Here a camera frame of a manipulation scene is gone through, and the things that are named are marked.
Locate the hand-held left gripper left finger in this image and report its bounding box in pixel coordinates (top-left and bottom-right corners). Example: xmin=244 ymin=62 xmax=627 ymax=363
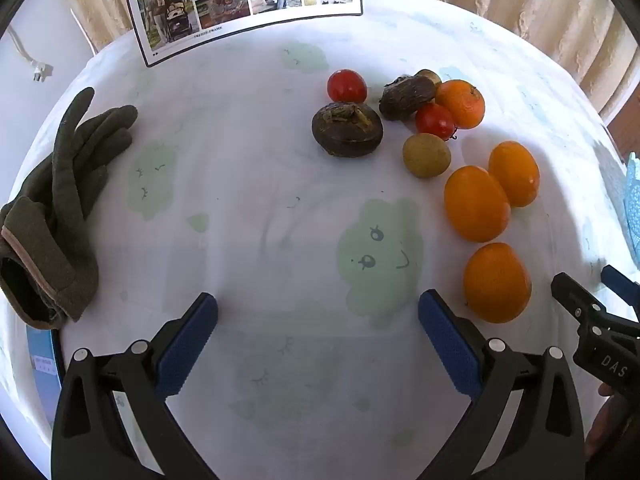
xmin=50 ymin=291 xmax=221 ymax=480

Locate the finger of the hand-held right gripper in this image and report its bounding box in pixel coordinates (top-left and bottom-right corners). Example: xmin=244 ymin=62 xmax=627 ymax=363
xmin=551 ymin=272 xmax=607 ymax=324
xmin=601 ymin=264 xmax=640 ymax=320

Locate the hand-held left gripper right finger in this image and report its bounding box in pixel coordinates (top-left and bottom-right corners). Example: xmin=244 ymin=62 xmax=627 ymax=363
xmin=418 ymin=289 xmax=586 ymax=480

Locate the red cherry tomato with stem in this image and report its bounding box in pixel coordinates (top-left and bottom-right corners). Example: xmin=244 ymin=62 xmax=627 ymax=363
xmin=415 ymin=103 xmax=459 ymax=141

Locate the dark brown water chestnut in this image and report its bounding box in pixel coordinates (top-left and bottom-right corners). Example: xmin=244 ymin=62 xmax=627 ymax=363
xmin=378 ymin=74 xmax=437 ymax=122
xmin=311 ymin=101 xmax=385 ymax=158

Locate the person's right hand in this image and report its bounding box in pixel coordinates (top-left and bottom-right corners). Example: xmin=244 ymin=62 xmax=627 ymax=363
xmin=584 ymin=384 xmax=640 ymax=462

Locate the oval orange kumquat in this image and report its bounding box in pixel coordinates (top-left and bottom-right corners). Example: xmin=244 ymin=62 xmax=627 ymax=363
xmin=488 ymin=140 xmax=541 ymax=208
xmin=444 ymin=165 xmax=512 ymax=243
xmin=463 ymin=242 xmax=532 ymax=324

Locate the light blue cloth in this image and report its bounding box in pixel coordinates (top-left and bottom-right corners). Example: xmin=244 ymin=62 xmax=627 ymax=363
xmin=620 ymin=152 xmax=640 ymax=256

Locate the dark green glove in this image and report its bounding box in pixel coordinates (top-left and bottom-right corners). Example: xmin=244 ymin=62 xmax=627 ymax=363
xmin=0 ymin=86 xmax=139 ymax=281
xmin=0 ymin=240 xmax=101 ymax=331

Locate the blue box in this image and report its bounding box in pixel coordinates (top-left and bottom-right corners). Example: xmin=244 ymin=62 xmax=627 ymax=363
xmin=25 ymin=325 xmax=63 ymax=431

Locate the round orange mandarin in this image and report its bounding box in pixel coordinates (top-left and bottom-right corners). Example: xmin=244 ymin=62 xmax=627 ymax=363
xmin=435 ymin=79 xmax=486 ymax=130

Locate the photo collage poster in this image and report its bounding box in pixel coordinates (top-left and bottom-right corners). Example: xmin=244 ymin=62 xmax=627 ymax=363
xmin=122 ymin=0 xmax=364 ymax=68

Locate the white cable with plug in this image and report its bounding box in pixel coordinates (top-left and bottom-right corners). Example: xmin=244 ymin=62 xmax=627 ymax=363
xmin=2 ymin=25 xmax=55 ymax=83

